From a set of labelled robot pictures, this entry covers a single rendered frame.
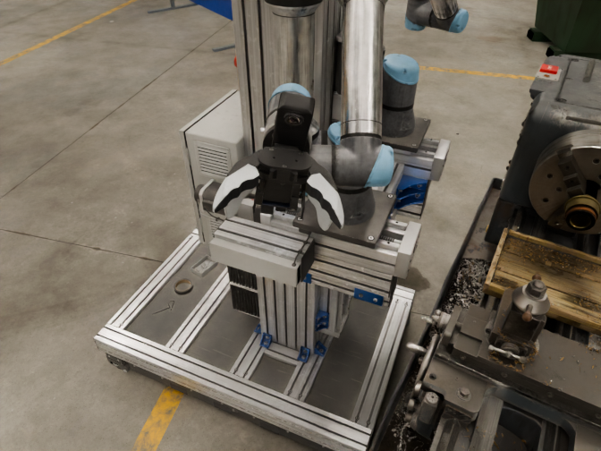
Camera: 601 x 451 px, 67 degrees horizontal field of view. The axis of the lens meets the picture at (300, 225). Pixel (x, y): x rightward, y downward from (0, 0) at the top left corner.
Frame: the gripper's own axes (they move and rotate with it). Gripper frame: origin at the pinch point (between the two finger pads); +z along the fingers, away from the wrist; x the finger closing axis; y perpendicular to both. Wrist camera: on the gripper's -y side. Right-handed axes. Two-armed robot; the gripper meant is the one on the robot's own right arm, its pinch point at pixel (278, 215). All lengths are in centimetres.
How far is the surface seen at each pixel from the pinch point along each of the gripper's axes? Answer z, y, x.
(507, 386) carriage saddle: -19, 58, -60
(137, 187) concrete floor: -226, 174, 101
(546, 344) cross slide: -28, 52, -70
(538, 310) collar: -25, 37, -59
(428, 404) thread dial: -16, 65, -42
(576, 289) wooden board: -54, 58, -92
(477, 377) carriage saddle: -22, 61, -54
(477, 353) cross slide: -25, 55, -53
